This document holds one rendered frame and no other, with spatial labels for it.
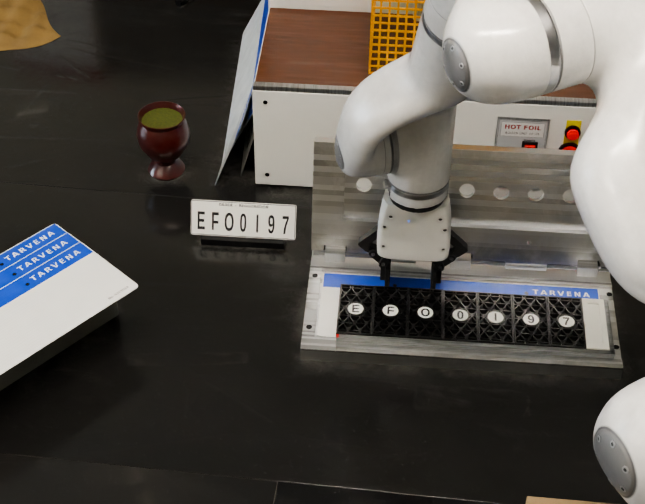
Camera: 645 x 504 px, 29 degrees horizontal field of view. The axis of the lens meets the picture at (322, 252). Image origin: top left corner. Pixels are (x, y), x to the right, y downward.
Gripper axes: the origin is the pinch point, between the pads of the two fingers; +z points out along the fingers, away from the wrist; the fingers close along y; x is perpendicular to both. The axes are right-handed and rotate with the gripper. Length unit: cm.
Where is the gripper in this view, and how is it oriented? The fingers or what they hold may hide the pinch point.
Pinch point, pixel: (410, 275)
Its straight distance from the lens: 180.9
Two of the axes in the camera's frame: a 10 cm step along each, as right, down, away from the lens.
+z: -0.1, 7.4, 6.7
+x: 0.8, -6.7, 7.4
